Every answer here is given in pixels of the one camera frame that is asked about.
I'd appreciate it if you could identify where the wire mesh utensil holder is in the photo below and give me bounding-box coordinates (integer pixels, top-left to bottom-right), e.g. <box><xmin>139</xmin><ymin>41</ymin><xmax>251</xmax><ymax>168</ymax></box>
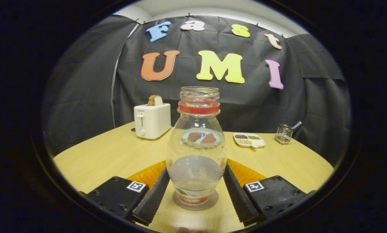
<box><xmin>274</xmin><ymin>124</ymin><xmax>293</xmax><ymax>144</ymax></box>

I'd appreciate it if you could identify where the white toaster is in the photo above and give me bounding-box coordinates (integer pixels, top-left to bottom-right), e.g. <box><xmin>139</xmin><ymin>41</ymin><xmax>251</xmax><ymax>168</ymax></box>
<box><xmin>134</xmin><ymin>103</ymin><xmax>171</xmax><ymax>140</ymax></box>

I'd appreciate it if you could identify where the black backdrop cloth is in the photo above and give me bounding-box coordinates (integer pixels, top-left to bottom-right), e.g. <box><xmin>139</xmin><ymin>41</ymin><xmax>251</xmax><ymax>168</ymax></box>
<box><xmin>41</xmin><ymin>15</ymin><xmax>352</xmax><ymax>167</ymax></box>

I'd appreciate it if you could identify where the clear plastic juice bottle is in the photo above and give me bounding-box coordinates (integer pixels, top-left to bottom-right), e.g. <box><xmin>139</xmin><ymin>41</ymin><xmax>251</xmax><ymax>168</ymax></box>
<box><xmin>166</xmin><ymin>86</ymin><xmax>227</xmax><ymax>206</ymax></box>

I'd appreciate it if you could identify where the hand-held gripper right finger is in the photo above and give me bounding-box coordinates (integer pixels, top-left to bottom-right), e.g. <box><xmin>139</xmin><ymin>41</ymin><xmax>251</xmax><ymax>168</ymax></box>
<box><xmin>223</xmin><ymin>158</ymin><xmax>315</xmax><ymax>226</ymax></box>

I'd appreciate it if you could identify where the wooden table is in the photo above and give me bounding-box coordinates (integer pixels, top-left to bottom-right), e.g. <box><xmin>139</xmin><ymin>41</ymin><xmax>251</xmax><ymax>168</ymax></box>
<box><xmin>53</xmin><ymin>121</ymin><xmax>335</xmax><ymax>232</ymax></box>

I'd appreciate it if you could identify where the white divided dish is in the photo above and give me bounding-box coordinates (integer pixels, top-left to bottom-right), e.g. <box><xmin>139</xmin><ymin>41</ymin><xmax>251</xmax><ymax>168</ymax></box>
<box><xmin>233</xmin><ymin>133</ymin><xmax>266</xmax><ymax>148</ymax></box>

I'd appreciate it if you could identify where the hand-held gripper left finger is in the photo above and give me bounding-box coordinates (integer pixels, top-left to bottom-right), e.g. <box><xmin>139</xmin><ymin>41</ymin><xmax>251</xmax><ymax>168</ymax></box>
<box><xmin>85</xmin><ymin>160</ymin><xmax>171</xmax><ymax>226</ymax></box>

